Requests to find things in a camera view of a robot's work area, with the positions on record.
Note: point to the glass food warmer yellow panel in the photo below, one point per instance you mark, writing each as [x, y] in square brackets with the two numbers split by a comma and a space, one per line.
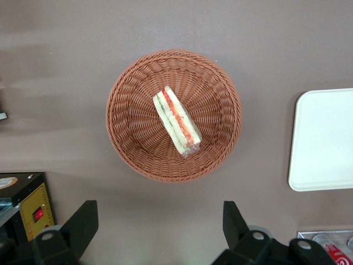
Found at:
[30, 204]

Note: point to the triangle sandwich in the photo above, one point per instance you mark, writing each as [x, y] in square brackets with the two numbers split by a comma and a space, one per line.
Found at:
[176, 121]

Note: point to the brown round wicker basket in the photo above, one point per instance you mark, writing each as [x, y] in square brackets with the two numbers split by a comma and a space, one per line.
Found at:
[132, 116]

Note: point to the clear acrylic bottle rack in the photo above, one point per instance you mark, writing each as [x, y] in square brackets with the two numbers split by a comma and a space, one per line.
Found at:
[309, 236]

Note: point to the cream plastic tray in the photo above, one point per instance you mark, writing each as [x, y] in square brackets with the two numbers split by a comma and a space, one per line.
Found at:
[322, 138]

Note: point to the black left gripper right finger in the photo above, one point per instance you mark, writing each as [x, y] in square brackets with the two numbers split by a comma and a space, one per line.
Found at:
[234, 229]

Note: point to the red cola bottle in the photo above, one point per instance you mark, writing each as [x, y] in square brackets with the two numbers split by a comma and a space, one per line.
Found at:
[337, 254]

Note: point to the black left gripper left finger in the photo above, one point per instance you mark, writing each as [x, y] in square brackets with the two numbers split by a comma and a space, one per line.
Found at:
[80, 229]

